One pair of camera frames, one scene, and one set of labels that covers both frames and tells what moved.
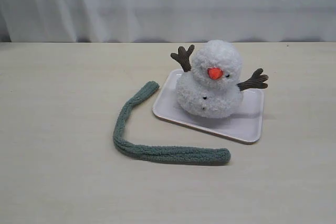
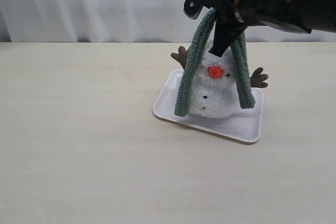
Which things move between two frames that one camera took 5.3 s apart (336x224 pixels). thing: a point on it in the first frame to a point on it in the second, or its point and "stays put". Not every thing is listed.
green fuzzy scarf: x=175 y=155 to x=192 y=61
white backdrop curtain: x=126 y=7 stays put
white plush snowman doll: x=211 y=88 stays put
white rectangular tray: x=245 y=124 stays put
